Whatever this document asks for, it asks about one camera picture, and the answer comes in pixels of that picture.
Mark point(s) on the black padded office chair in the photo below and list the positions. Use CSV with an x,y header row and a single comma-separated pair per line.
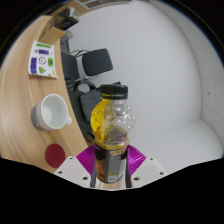
x,y
97,62

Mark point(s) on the white and grey mug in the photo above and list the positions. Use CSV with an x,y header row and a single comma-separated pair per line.
x,y
50,112

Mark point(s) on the clear black-capped drink bottle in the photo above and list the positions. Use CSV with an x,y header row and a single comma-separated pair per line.
x,y
112,123

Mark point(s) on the flat round red coaster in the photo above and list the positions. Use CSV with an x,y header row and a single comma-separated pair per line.
x,y
55,156

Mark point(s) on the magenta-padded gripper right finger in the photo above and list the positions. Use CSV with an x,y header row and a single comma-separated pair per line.
x,y
148,170

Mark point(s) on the wooden glass-door cabinet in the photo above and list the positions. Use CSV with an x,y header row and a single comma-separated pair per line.
x,y
96,3

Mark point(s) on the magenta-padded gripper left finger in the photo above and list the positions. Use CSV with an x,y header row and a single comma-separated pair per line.
x,y
71,170

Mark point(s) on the brown cardboard box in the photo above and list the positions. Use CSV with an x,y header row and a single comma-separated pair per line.
x,y
51,34

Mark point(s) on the grey backpack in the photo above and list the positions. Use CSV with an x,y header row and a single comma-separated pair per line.
x,y
89,103

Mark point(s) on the white printed sticker sheet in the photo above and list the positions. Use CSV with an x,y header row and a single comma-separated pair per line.
x,y
42,60

